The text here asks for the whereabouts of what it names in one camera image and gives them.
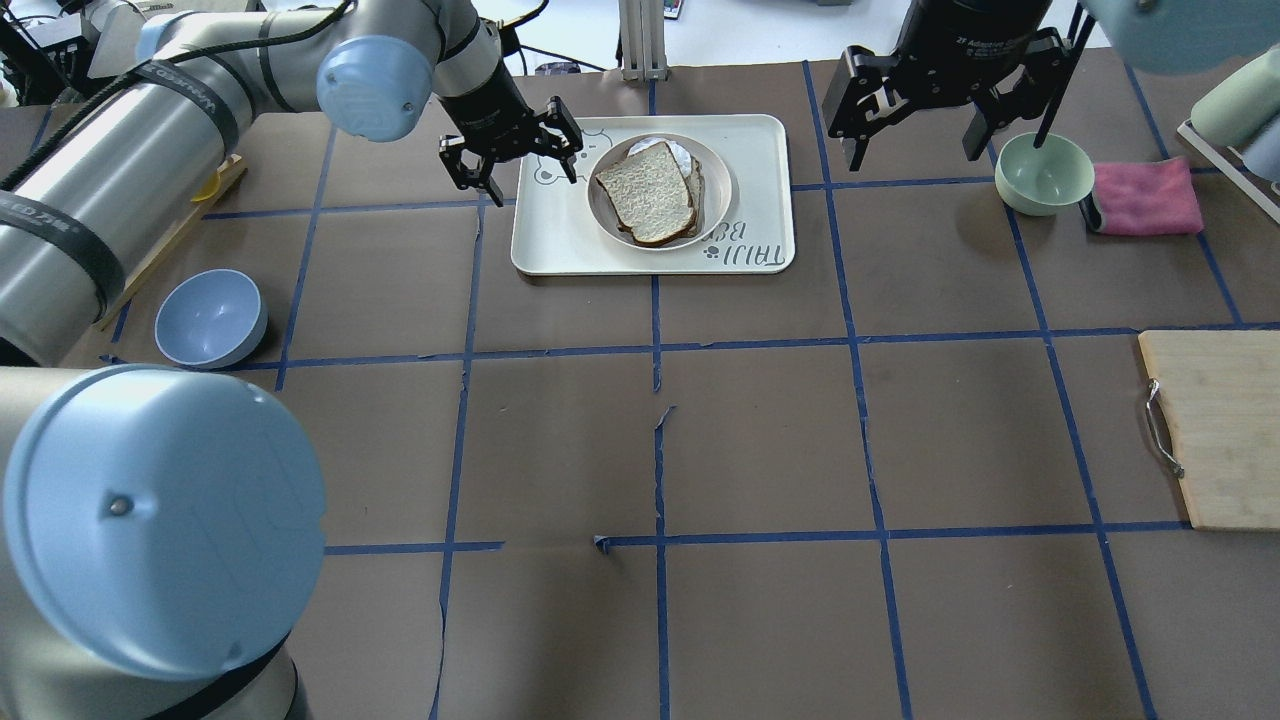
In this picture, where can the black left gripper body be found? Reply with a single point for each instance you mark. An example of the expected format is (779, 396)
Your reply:
(484, 109)

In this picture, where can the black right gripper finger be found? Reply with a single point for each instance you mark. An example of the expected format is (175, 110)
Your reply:
(1044, 72)
(851, 104)

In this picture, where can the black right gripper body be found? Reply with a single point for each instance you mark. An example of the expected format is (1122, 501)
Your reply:
(968, 40)

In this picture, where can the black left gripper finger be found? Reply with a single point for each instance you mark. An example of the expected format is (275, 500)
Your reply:
(565, 140)
(470, 170)

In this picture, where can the brown crust bread slice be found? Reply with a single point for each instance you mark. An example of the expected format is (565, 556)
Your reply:
(648, 196)

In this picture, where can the cream round plate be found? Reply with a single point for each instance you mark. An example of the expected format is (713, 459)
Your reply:
(718, 195)

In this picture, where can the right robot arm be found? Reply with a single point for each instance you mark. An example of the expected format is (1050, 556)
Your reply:
(1163, 37)

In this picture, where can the bread slice on plate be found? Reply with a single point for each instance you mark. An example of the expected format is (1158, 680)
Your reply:
(696, 187)

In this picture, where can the green bowl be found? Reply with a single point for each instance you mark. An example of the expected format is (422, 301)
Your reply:
(1042, 180)

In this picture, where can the white bear tray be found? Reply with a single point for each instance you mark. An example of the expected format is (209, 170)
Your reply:
(554, 235)

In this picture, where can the fried egg toy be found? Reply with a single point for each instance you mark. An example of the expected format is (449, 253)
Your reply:
(685, 161)

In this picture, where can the pink cloth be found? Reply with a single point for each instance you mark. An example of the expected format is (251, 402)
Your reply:
(1142, 199)

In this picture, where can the green mug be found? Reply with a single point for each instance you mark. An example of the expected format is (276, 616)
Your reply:
(1237, 109)

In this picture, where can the wooden rack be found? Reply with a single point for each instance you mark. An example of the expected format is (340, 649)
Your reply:
(232, 170)

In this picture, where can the yellow cup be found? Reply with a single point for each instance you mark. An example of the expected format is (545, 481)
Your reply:
(209, 189)

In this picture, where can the blue mug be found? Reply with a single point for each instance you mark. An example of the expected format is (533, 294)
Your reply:
(1262, 156)

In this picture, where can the blue bowl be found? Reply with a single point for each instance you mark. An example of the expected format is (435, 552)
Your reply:
(213, 320)

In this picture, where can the wooden cutting board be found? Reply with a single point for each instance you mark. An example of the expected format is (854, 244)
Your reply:
(1219, 394)

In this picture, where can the aluminium frame post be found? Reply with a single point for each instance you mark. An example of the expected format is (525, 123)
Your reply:
(643, 40)

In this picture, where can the white wire mug rack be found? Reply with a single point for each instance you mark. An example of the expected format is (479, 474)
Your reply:
(1229, 162)

